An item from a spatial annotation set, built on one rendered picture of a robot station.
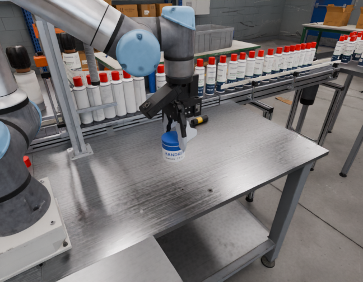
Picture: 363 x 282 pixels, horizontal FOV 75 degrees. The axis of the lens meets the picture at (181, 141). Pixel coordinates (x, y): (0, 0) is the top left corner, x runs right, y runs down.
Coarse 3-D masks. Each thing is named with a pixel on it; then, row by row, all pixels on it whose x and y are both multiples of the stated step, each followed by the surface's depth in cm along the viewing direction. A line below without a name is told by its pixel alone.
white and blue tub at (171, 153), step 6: (168, 132) 72; (174, 132) 72; (162, 138) 69; (168, 138) 69; (174, 138) 69; (162, 144) 69; (168, 144) 67; (174, 144) 67; (162, 150) 70; (168, 150) 68; (174, 150) 68; (180, 150) 69; (162, 156) 72; (168, 156) 69; (174, 156) 69; (180, 156) 70
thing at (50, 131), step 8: (208, 96) 133; (216, 96) 133; (136, 112) 115; (104, 120) 108; (112, 120) 108; (48, 128) 102; (56, 128) 102; (64, 128) 102; (40, 136) 96; (48, 136) 97
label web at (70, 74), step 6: (66, 66) 121; (66, 72) 126; (72, 72) 112; (78, 72) 111; (84, 72) 111; (102, 72) 111; (108, 72) 111; (120, 72) 112; (72, 78) 116; (84, 78) 112; (108, 78) 113; (120, 78) 113; (72, 84) 122; (84, 84) 114
